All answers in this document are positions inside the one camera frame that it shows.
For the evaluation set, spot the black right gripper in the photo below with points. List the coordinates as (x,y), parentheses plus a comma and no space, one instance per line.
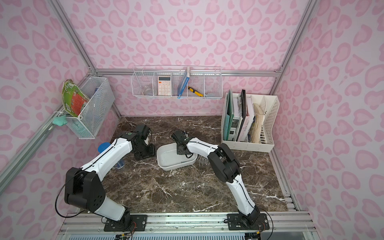
(182,149)

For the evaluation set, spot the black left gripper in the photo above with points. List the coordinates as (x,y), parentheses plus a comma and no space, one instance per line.
(145,151)

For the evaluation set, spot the white plastic storage box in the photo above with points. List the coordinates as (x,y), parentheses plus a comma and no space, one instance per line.
(168,159)

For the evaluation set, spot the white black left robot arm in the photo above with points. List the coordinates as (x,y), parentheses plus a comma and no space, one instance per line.
(83,187)

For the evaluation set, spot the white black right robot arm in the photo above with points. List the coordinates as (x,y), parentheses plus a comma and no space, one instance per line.
(226,168)

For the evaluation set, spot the blue lidded jar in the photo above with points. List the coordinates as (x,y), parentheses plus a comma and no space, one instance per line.
(120,164)

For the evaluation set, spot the yellow utility knife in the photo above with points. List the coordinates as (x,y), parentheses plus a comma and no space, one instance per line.
(195,92)

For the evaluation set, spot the green folder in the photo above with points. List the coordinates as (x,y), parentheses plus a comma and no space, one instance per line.
(229,115)

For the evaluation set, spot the clear round glass dish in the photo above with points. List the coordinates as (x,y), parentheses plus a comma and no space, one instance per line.
(147,91)

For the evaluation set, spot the white orange calculator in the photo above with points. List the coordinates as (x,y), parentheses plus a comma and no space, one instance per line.
(164,86)

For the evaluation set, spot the blue book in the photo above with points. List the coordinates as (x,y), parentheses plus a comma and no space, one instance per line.
(184,82)

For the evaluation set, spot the white mesh side basket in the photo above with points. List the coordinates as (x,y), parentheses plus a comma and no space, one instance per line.
(88,123)

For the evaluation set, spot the white desktop file organizer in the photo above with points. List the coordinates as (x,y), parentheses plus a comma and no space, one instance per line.
(269,104)

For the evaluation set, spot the pink white book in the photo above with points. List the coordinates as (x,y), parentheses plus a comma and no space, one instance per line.
(248,120)

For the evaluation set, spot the black notebook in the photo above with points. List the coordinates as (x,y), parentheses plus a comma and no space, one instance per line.
(241,99)

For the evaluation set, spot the beige woven fan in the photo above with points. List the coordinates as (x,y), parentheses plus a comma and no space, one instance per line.
(257,124)

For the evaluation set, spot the green red snack bag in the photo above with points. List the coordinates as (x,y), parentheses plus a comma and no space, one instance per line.
(74,100)

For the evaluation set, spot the white wire wall basket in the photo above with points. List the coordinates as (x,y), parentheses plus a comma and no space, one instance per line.
(204,79)

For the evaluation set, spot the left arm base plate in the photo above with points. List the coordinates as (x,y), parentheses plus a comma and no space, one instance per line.
(128,223)

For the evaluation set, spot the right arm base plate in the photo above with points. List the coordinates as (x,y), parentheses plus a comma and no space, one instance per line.
(239,222)

